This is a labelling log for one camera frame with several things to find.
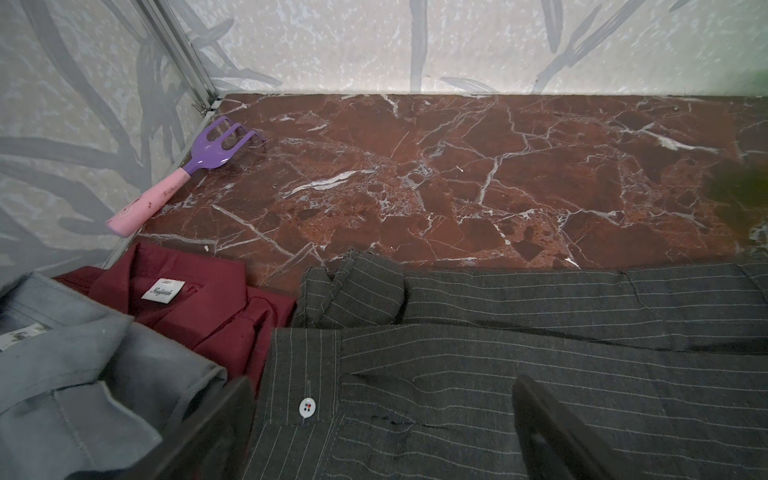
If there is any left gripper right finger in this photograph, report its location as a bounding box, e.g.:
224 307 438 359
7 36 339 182
512 375 636 479

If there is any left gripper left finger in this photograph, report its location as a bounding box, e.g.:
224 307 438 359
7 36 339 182
119 377 255 479

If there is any dark grey striped shirt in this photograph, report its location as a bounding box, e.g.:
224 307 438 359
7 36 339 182
243 252 767 479

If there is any light grey folded shirt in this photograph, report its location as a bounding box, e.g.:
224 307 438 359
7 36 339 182
1 272 227 479

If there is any maroon folded shirt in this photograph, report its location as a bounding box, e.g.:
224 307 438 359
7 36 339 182
56 243 296 388

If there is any purple pink toy rake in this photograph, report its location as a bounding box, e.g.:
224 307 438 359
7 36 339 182
106 116 266 237

